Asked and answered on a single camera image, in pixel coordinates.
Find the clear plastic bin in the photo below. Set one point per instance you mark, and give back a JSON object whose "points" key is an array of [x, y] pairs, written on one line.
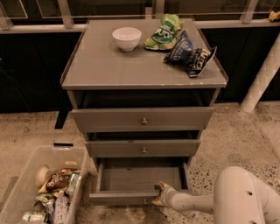
{"points": [[25, 191]]}

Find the green chip bag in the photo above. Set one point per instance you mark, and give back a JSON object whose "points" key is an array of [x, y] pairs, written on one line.
{"points": [[165, 37]]}

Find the white bowl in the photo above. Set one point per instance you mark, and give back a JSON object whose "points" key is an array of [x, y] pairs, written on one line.
{"points": [[127, 38]]}

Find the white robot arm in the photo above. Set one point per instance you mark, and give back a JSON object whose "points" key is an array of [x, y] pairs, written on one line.
{"points": [[239, 197]]}

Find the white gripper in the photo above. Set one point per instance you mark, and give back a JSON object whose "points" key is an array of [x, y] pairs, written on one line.
{"points": [[171, 196]]}

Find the tall drink can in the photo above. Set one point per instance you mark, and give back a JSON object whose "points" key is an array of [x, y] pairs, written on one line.
{"points": [[75, 177]]}

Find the grey drawer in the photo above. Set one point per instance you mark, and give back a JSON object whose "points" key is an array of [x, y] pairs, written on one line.
{"points": [[126, 181], [142, 148], [141, 119]]}

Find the green snack packet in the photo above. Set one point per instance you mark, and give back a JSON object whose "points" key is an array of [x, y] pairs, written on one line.
{"points": [[43, 198]]}

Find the white diagonal pillar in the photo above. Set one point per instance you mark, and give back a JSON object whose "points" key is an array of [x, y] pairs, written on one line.
{"points": [[263, 78]]}

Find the small plastic bottle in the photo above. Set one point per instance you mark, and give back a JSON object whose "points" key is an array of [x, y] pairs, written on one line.
{"points": [[60, 213]]}

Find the grey three-drawer cabinet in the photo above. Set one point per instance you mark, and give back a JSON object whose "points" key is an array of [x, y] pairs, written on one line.
{"points": [[102, 76]]}

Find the grey middle drawer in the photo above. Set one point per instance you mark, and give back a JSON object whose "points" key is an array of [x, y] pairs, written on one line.
{"points": [[142, 148]]}

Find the grey top drawer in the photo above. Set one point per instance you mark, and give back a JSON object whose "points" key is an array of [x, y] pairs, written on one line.
{"points": [[141, 119]]}

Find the grey bottom drawer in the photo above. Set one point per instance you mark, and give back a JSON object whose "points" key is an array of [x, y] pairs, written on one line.
{"points": [[126, 181]]}

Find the silver green can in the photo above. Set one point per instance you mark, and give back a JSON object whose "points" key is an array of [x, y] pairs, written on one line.
{"points": [[34, 216]]}

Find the brown snack bag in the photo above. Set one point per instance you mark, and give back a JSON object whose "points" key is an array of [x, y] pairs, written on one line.
{"points": [[58, 181]]}

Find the beige round cup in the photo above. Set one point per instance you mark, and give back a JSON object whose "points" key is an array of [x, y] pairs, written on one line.
{"points": [[42, 175]]}

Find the metal railing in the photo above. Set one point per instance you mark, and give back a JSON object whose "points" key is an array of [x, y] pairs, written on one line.
{"points": [[27, 16]]}

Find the black chip bag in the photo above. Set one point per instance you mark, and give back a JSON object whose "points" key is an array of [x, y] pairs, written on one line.
{"points": [[197, 61]]}

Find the blue chip bag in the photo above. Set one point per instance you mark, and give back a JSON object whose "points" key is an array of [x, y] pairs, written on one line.
{"points": [[181, 49]]}

